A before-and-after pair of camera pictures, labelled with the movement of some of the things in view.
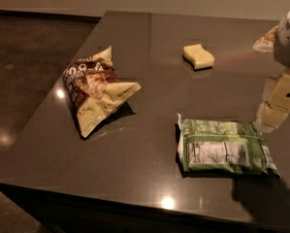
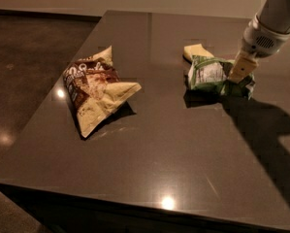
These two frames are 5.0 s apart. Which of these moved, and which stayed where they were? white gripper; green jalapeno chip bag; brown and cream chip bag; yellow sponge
Moved: white gripper; green jalapeno chip bag
Stayed: brown and cream chip bag; yellow sponge
